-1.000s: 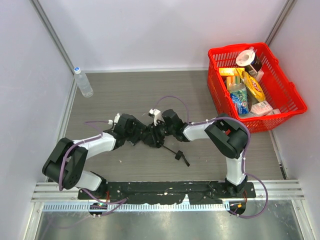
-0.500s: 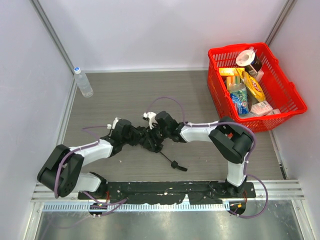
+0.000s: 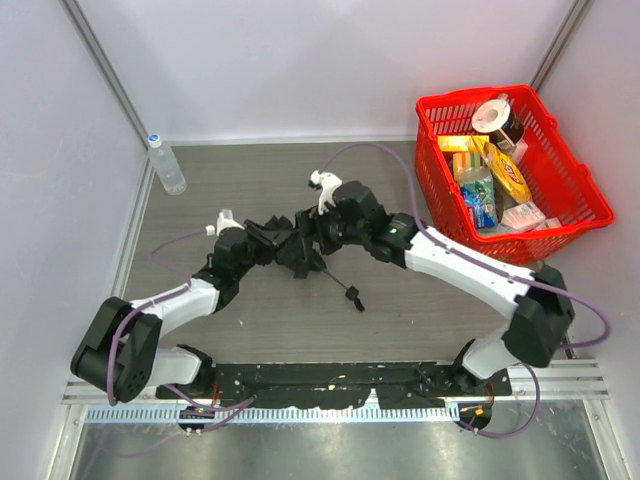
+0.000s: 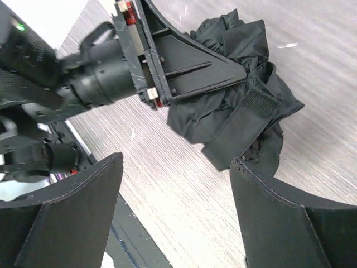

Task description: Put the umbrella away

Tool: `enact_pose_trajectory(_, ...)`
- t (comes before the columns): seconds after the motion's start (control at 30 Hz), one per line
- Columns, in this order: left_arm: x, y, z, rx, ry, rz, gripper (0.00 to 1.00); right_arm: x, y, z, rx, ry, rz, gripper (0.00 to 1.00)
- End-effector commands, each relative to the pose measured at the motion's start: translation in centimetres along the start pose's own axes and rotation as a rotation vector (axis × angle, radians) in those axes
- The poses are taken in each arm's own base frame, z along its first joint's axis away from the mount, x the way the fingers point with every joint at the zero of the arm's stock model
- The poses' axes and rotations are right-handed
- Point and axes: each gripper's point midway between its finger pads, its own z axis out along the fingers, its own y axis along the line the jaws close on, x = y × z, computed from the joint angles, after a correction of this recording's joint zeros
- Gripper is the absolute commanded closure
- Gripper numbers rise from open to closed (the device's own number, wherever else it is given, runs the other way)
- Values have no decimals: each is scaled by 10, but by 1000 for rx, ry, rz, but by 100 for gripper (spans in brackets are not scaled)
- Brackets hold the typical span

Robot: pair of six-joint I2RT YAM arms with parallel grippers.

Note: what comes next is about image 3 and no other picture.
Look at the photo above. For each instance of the clear plastic bottle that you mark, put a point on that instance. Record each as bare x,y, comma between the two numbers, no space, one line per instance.
165,165

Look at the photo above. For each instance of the white slotted cable duct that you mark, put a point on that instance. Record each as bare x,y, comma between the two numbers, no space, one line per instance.
183,414

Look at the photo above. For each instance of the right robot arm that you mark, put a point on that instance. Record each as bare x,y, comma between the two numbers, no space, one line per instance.
348,213

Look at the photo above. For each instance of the yellow box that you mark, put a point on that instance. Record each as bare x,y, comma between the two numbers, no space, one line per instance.
458,143

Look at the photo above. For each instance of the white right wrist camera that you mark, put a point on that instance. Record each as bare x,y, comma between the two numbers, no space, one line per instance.
326,183

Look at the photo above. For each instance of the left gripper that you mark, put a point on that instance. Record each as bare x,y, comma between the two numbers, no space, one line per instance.
258,233

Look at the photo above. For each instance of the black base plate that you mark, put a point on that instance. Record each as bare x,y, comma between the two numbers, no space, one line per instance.
337,386

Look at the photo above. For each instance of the black folding umbrella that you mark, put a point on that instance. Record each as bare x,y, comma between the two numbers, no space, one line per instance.
290,255

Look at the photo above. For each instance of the blue green snack packet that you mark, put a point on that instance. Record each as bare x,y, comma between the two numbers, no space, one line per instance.
479,200

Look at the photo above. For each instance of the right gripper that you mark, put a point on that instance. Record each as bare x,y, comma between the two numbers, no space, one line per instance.
307,232

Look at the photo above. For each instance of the pink white box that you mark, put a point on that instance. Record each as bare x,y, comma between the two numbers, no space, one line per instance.
523,217

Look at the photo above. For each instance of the red plastic basket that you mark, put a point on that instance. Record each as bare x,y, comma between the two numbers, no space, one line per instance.
561,186

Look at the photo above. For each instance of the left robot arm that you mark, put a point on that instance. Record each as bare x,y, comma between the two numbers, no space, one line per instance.
119,353

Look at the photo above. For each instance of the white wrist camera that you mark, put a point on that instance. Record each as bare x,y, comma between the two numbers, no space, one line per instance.
225,220
326,183

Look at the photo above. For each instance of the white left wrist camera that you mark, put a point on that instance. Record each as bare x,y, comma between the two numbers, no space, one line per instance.
225,220

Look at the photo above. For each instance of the yellow snack bag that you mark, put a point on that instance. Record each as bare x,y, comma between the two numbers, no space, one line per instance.
507,174

